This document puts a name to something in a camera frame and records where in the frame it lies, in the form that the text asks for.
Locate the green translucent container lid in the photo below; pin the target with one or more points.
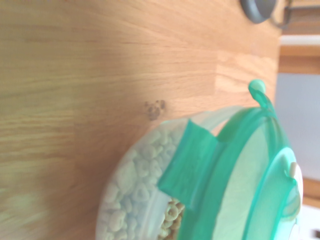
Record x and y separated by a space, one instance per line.
225 175

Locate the clear plastic food bowl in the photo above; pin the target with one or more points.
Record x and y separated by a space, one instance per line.
210 120

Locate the dark round stand base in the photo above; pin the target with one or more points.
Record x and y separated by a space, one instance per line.
257 11

